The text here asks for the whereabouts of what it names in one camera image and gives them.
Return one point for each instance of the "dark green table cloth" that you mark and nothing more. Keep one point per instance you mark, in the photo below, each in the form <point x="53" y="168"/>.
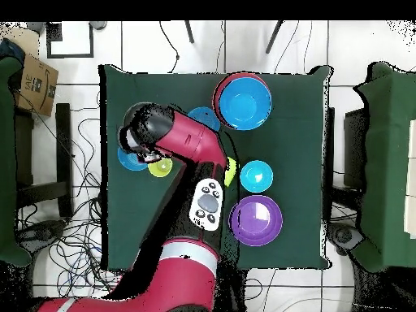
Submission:
<point x="292" y="146"/>

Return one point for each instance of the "black furniture piece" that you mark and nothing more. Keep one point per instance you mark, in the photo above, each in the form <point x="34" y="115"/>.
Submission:
<point x="354" y="146"/>

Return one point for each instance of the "dark blue bag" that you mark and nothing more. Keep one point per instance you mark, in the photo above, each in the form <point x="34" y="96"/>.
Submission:
<point x="11" y="50"/>

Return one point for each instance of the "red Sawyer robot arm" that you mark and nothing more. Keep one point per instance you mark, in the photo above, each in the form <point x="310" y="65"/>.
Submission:
<point x="191" y="136"/>

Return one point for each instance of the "white board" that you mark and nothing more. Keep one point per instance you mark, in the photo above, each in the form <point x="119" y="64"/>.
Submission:
<point x="411" y="195"/>

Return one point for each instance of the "small light blue bowl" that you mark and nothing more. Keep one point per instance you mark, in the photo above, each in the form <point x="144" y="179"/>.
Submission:
<point x="256" y="176"/>

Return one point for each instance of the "black square floor frame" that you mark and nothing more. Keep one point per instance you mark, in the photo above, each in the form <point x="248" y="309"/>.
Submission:
<point x="53" y="32"/>

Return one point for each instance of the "green cup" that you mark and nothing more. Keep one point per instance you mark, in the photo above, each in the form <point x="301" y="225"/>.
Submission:
<point x="230" y="172"/>

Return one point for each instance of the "purple bowl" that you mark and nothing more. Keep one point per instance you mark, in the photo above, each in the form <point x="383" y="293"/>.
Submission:
<point x="256" y="221"/>

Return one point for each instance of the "cardboard box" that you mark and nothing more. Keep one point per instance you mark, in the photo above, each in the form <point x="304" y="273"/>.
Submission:
<point x="37" y="87"/>

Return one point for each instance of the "grey round floor object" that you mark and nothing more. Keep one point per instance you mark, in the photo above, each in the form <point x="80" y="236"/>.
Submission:
<point x="97" y="24"/>
<point x="35" y="26"/>

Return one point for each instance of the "yellow cup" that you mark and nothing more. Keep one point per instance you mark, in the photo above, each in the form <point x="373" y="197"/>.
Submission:
<point x="161" y="170"/>

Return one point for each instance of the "large orange bowl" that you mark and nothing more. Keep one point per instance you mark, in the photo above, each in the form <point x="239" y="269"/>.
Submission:
<point x="215" y="94"/>

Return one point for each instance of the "large deep blue bowl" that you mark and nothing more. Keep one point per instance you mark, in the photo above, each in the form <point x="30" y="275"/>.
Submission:
<point x="243" y="104"/>

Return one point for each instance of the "green cloth side table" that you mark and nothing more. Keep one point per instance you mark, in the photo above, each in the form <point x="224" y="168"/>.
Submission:
<point x="6" y="162"/>
<point x="383" y="130"/>

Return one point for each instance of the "black stool frame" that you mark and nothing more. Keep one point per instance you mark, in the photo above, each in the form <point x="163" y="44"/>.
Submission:
<point x="63" y="146"/>

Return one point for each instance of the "black tripod leg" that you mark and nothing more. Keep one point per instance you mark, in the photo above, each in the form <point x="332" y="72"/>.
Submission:
<point x="274" y="37"/>
<point x="189" y="32"/>

